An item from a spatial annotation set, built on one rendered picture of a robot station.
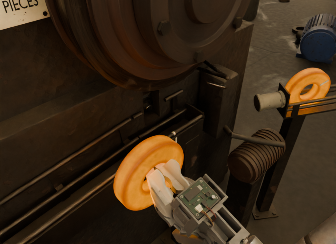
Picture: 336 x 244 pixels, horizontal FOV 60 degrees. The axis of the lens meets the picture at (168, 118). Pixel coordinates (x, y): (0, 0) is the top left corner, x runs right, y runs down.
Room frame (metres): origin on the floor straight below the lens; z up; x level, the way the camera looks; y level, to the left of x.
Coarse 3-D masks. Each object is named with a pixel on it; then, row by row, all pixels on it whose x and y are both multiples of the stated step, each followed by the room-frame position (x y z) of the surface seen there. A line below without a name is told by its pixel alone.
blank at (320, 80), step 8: (304, 72) 0.82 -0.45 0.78; (312, 72) 0.81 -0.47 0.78; (320, 72) 0.82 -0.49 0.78; (296, 80) 0.81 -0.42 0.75; (304, 80) 0.81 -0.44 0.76; (312, 80) 0.81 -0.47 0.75; (320, 80) 0.82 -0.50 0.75; (328, 80) 0.82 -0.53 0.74; (288, 88) 0.81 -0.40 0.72; (296, 88) 0.80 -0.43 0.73; (312, 88) 0.84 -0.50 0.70; (320, 88) 0.82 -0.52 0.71; (328, 88) 0.83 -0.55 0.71; (296, 96) 0.80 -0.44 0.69; (304, 96) 0.83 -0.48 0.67; (312, 96) 0.82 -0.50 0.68; (320, 96) 0.82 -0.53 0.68; (304, 104) 0.81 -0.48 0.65
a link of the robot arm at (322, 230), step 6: (330, 216) 0.28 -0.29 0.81; (324, 222) 0.27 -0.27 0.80; (330, 222) 0.27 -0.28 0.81; (318, 228) 0.27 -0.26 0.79; (324, 228) 0.26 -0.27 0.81; (330, 228) 0.26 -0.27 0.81; (312, 234) 0.26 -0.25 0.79; (318, 234) 0.25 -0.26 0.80; (324, 234) 0.25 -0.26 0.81; (330, 234) 0.25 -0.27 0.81; (306, 240) 0.25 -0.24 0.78; (312, 240) 0.25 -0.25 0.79; (318, 240) 0.24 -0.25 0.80; (324, 240) 0.24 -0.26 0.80; (330, 240) 0.24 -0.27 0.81
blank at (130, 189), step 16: (144, 144) 0.37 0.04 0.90; (160, 144) 0.37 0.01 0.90; (176, 144) 0.39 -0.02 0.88; (128, 160) 0.34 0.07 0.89; (144, 160) 0.34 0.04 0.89; (160, 160) 0.36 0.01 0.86; (176, 160) 0.39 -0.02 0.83; (128, 176) 0.32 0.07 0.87; (144, 176) 0.34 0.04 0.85; (128, 192) 0.31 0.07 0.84; (144, 192) 0.33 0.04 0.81; (128, 208) 0.31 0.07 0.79; (144, 208) 0.33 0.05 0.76
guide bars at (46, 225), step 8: (192, 120) 0.65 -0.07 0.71; (184, 128) 0.62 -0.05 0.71; (168, 136) 0.58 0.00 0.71; (112, 176) 0.46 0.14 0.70; (104, 184) 0.44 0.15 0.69; (88, 192) 0.41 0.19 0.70; (80, 200) 0.39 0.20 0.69; (72, 208) 0.38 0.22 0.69; (56, 216) 0.36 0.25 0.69; (48, 224) 0.34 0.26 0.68; (32, 232) 0.32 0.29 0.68; (40, 232) 0.32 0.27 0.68; (24, 240) 0.30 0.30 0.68
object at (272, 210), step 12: (288, 120) 0.82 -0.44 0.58; (300, 120) 0.80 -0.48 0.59; (288, 132) 0.80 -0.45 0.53; (288, 144) 0.80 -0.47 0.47; (288, 156) 0.80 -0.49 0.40; (276, 168) 0.80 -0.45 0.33; (264, 180) 0.84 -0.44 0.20; (276, 180) 0.80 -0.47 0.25; (264, 192) 0.81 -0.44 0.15; (264, 204) 0.80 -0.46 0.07; (264, 216) 0.77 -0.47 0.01; (276, 216) 0.77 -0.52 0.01
